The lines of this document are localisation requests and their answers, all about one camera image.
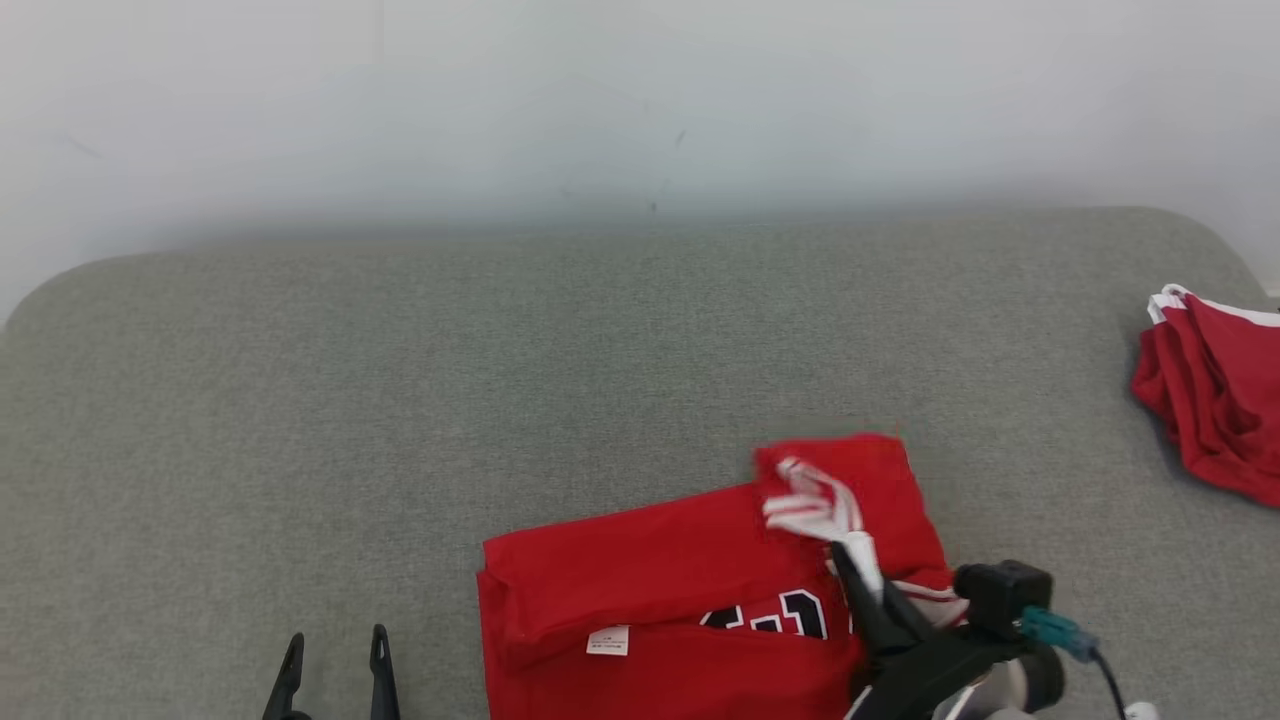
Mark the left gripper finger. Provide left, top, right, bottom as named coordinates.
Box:
left=368, top=625, right=402, bottom=720
left=261, top=632, right=306, bottom=720

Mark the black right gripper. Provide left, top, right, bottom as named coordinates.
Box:
left=828, top=542, right=1023, bottom=720

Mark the red jersey number 23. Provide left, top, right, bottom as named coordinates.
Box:
left=476, top=432, right=971, bottom=720

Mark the red shorts white trim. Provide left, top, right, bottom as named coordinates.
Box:
left=1131, top=284, right=1280, bottom=509

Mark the grey fabric sofa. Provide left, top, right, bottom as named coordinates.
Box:
left=0, top=205, right=1280, bottom=720

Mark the right teal plug camera cable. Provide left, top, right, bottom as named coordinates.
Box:
left=1018, top=606, right=1161, bottom=720

